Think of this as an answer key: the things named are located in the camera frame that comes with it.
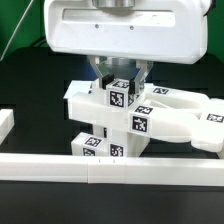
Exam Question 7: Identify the white U-shaped fence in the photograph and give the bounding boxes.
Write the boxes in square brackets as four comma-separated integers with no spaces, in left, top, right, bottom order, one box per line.
[0,109,224,188]

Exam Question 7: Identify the white chair back frame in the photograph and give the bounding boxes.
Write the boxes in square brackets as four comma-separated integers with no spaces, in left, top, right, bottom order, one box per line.
[66,81,224,153]

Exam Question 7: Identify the white chair seat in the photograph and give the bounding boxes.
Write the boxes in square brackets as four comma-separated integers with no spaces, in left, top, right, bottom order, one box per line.
[93,124,151,158]

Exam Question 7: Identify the white tagged cube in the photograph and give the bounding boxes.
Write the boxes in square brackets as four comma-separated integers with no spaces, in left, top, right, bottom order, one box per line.
[106,79,138,109]

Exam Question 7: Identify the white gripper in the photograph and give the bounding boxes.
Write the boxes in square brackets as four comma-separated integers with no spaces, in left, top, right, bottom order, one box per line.
[44,0,209,94]

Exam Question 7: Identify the grey diagonal rod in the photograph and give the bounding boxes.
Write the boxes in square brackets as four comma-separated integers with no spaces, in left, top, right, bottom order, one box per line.
[0,0,35,61]

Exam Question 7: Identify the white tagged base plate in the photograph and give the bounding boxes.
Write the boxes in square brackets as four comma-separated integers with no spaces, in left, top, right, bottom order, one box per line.
[64,82,76,99]

